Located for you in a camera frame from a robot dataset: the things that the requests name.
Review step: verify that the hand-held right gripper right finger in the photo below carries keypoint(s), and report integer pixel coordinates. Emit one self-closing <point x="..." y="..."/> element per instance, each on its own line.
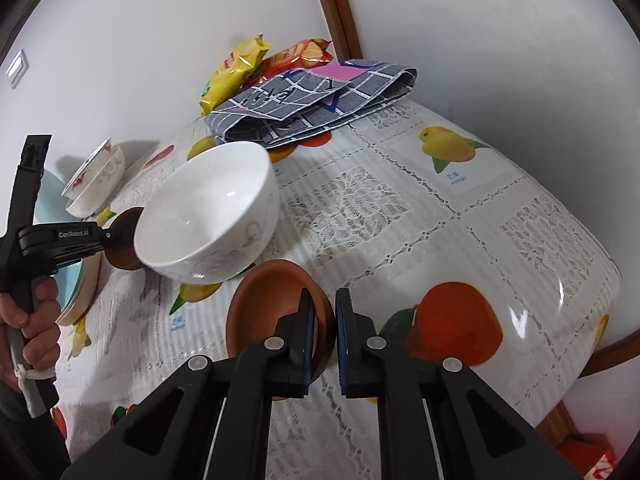
<point x="341" y="350"/>

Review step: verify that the red printed package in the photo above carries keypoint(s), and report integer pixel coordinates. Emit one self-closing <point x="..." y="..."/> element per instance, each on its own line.
<point x="595" y="460"/>

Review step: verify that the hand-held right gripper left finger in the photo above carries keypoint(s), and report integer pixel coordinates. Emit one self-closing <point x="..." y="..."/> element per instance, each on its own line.
<point x="307" y="350"/>

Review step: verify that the blue plate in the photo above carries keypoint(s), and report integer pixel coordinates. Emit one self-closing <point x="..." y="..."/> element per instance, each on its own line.
<point x="74" y="287"/>

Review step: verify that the light blue thermos jug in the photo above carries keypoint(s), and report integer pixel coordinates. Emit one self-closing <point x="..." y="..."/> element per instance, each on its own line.
<point x="50" y="200"/>

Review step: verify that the white bowl with line drawing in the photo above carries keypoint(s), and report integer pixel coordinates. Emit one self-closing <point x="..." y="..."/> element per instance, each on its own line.
<point x="200" y="210"/>

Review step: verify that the blue red patterned bowl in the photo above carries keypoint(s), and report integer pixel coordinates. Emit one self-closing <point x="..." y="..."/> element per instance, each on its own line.
<point x="82" y="175"/>

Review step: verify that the fruit print tablecloth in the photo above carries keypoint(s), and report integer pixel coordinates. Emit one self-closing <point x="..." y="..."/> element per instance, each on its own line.
<point x="500" y="210"/>

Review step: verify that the small brown bowl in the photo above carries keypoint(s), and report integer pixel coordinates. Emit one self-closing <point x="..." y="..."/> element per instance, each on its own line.
<point x="125" y="245"/>
<point x="265" y="300"/>

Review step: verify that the pink plate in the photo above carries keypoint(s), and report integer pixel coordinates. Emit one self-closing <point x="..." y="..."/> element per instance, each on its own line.
<point x="94" y="285"/>

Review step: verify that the brown wooden door frame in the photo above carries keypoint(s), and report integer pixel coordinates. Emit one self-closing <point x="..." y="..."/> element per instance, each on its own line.
<point x="340" y="10"/>

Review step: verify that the yellow snack bag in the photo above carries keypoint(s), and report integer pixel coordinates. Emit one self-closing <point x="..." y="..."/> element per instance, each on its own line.
<point x="230" y="75"/>

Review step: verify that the orange snack bag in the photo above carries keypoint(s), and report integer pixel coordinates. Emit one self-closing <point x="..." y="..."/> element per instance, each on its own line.
<point x="300" y="52"/>

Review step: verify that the wooden chair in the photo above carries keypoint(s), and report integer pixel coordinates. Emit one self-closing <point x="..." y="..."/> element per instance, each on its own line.
<point x="615" y="352"/>

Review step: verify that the white light switch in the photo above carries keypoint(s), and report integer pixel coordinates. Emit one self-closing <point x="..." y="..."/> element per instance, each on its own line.
<point x="17" y="67"/>

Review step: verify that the person's left hand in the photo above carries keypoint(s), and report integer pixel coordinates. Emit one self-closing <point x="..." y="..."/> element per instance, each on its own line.
<point x="37" y="350"/>

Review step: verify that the grey checked cloth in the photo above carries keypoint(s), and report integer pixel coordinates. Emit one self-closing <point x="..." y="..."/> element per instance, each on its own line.
<point x="300" y="107"/>

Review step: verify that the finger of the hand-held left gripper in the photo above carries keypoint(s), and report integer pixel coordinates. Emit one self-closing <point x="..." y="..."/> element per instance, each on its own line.
<point x="107" y="240"/>

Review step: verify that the large white bowl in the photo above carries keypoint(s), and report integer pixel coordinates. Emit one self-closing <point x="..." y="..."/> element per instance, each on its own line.
<point x="107" y="182"/>

